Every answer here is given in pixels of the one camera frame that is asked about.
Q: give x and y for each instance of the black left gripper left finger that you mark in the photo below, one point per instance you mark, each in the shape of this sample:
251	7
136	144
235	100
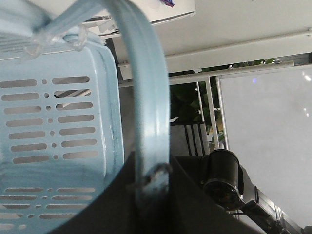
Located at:
113	212

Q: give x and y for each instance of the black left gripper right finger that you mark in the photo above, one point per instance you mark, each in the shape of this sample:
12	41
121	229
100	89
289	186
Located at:
192	212

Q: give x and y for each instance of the light blue plastic basket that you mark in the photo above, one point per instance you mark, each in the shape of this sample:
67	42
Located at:
61	142

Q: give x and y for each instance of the green potted plant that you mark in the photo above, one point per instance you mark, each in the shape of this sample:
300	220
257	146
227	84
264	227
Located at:
189	102

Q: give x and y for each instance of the white mobile whiteboard stand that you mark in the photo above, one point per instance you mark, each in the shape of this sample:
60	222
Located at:
267	118

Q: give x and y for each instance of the black head camera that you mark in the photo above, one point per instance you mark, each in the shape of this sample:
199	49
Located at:
224	182

